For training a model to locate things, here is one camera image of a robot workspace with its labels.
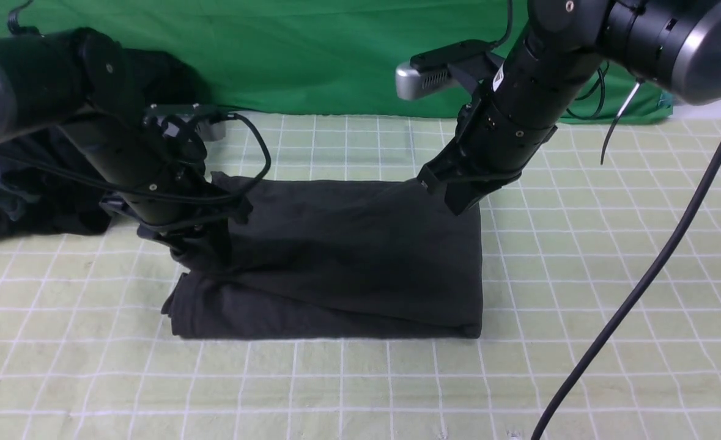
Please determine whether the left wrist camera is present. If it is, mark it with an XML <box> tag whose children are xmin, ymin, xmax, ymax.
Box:
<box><xmin>145</xmin><ymin>103</ymin><xmax>234</xmax><ymax>142</ymax></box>

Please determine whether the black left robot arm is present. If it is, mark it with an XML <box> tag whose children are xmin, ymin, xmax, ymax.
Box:
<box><xmin>0</xmin><ymin>28</ymin><xmax>252</xmax><ymax>272</ymax></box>

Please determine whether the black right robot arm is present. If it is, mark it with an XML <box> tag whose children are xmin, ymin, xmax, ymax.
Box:
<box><xmin>396</xmin><ymin>1</ymin><xmax>721</xmax><ymax>215</ymax></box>

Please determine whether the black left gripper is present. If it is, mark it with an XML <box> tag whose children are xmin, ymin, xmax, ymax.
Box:
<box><xmin>100</xmin><ymin>196</ymin><xmax>253</xmax><ymax>270</ymax></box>

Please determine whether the green backdrop cloth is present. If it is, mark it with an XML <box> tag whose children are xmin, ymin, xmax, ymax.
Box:
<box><xmin>0</xmin><ymin>0</ymin><xmax>673</xmax><ymax>125</ymax></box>

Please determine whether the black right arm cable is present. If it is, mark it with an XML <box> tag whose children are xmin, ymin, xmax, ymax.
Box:
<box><xmin>495</xmin><ymin>0</ymin><xmax>721</xmax><ymax>440</ymax></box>

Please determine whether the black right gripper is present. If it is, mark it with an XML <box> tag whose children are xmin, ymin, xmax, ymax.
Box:
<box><xmin>416</xmin><ymin>101</ymin><xmax>558</xmax><ymax>216</ymax></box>

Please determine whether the dark gray long-sleeve top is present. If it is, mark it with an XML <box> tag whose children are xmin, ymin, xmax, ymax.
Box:
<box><xmin>161</xmin><ymin>179</ymin><xmax>484</xmax><ymax>340</ymax></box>

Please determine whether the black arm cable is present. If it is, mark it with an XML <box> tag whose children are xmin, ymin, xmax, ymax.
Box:
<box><xmin>0</xmin><ymin>0</ymin><xmax>272</xmax><ymax>205</ymax></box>
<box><xmin>495</xmin><ymin>0</ymin><xmax>721</xmax><ymax>440</ymax></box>

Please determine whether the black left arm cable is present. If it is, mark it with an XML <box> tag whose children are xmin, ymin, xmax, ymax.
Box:
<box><xmin>0</xmin><ymin>0</ymin><xmax>272</xmax><ymax>205</ymax></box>

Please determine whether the black clothes pile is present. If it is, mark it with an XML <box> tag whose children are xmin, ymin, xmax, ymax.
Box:
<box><xmin>0</xmin><ymin>48</ymin><xmax>209</xmax><ymax>240</ymax></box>

